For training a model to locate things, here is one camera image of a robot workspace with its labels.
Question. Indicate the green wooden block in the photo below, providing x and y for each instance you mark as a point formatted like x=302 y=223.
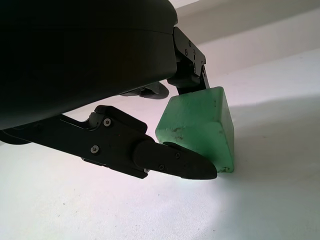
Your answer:
x=197 y=120

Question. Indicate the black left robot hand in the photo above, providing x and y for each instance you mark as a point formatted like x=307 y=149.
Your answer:
x=87 y=57

